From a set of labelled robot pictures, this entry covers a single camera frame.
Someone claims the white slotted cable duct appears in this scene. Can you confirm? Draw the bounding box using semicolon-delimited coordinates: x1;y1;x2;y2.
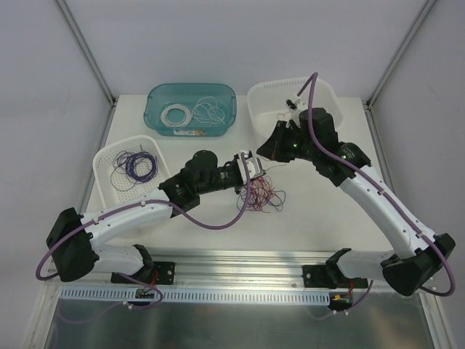
60;286;330;306

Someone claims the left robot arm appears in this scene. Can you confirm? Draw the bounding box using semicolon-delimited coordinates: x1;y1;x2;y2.
36;150;264;284

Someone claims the purple wire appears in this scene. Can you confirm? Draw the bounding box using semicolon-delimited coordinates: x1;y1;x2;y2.
125;151;159;182
235;176;288;215

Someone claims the teal plastic bin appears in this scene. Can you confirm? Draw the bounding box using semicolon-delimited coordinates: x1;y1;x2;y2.
143;83;237;137

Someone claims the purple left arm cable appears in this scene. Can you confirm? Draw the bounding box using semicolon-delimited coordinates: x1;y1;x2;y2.
35;156;254;281

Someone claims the coiled white wire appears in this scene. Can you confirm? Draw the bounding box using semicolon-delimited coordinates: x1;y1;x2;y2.
161;103;193;128

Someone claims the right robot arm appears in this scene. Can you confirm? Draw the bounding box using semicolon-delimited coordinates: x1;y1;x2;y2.
257;108;456;296

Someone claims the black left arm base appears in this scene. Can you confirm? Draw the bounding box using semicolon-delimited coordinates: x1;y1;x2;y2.
110;261;176;285

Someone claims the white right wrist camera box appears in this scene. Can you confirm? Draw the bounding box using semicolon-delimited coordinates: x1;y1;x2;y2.
284;95;308;127

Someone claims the aluminium frame rail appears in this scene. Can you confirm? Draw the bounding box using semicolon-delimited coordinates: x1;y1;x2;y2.
72;244;332;288

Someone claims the white perforated tray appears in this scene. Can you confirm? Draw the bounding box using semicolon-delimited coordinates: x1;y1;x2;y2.
93;135;171;211

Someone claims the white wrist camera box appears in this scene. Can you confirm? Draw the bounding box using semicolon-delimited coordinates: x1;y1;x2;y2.
236;150;265;185
284;95;308;127

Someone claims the white tub basket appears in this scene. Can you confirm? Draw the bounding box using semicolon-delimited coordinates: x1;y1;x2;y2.
247;76;343;147

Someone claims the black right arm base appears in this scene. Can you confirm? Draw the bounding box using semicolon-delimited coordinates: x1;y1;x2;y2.
302;248;368;289

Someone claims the coiled purple wire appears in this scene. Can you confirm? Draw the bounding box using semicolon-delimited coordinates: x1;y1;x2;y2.
125;151;159;182

